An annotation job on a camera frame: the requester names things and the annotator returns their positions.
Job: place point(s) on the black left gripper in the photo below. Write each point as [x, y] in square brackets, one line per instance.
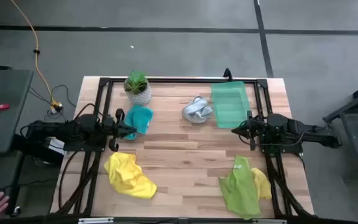
[112, 129]

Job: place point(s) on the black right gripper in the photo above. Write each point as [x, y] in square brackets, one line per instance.
[258, 129]

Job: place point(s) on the grey microfiber towel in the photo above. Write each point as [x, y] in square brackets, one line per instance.
[196, 112]

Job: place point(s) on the yellow microfiber towel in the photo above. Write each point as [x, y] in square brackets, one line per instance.
[261, 183]
[126, 177]

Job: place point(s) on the lime green microfiber towel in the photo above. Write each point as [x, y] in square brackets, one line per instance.
[238, 186]

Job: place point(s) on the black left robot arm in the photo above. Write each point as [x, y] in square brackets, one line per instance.
[73, 130]

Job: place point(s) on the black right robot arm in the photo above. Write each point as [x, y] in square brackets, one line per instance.
[291, 127]

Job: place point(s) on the teal microfiber towel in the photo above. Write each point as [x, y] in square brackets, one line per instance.
[140, 118]

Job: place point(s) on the translucent green plastic bin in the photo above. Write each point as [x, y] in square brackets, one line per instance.
[230, 102]

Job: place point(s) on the succulent in patterned white pot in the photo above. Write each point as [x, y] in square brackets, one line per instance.
[137, 90]

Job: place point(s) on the white box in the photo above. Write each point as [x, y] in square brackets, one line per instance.
[56, 145]

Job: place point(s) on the black equipment box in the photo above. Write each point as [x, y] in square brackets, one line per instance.
[30, 149]

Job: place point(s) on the grey metal bench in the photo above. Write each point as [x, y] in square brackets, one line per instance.
[354, 140]

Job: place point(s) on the dark grey side table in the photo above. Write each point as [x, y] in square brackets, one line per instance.
[11, 93]

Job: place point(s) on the black caster wheel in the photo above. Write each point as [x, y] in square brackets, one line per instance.
[15, 211]

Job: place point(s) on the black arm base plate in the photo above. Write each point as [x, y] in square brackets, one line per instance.
[284, 151]
[85, 148]

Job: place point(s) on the black bracket stand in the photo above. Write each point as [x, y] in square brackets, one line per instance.
[227, 74]

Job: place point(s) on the black aluminium table frame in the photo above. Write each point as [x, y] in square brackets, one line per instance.
[182, 80]

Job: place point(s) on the silver metal bracket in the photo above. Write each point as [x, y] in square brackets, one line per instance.
[269, 221]
[95, 220]

